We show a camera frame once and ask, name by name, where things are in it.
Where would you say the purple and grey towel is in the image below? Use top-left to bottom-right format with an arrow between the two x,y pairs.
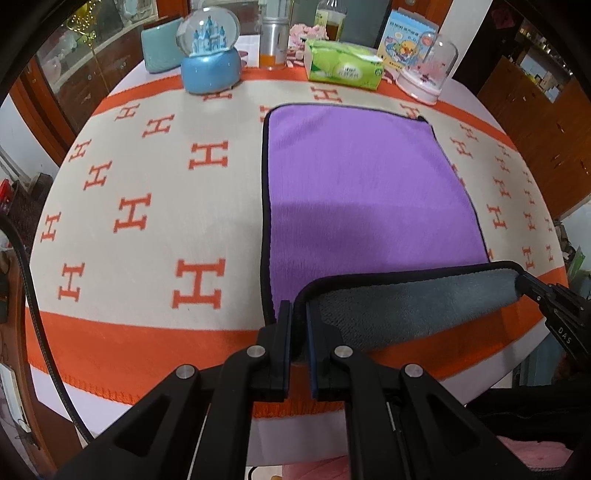
260,104 -> 520,350

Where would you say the green tissue pack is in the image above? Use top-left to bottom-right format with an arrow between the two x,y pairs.
304,40 -> 385,91

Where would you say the black cable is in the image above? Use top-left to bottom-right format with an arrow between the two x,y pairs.
0,214 -> 96,444

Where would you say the pink glass dome music box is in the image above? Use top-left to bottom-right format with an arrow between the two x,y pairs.
396,32 -> 459,105

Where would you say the silver orange drink can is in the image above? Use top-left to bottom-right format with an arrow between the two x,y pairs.
259,0 -> 293,70

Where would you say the glass bottle amber liquid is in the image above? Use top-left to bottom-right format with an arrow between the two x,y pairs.
315,0 -> 348,41

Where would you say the teal cylindrical humidifier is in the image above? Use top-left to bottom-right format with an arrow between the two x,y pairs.
140,15 -> 184,74

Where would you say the orange H-pattern table blanket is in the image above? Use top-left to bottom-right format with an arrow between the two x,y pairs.
31,65 -> 566,432

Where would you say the dark wooden shelf cabinet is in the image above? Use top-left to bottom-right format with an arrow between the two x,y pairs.
475,0 -> 591,220

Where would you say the pink flower ornament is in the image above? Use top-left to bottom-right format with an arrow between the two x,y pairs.
290,23 -> 328,48

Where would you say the blue castle snow globe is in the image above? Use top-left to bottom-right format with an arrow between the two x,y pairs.
175,6 -> 242,95

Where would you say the blue cartoon cardboard box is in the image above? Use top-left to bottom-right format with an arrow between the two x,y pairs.
377,9 -> 439,70

